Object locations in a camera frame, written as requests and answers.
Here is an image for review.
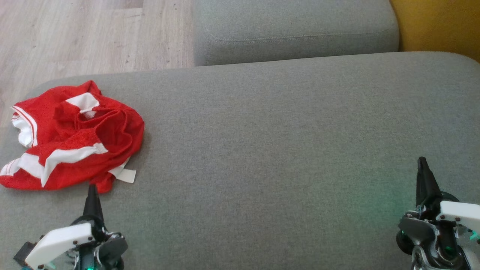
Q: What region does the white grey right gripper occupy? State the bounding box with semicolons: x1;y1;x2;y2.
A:
396;156;480;270

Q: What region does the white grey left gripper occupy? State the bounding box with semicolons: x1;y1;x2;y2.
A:
22;184;128;270

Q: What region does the red and white jersey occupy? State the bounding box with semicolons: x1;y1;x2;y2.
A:
0;84;137;194

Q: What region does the grey fabric sofa seat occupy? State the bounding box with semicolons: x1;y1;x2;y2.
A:
0;51;480;270

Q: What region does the grey sofa back cushion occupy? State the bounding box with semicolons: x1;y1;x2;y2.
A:
193;0;400;67

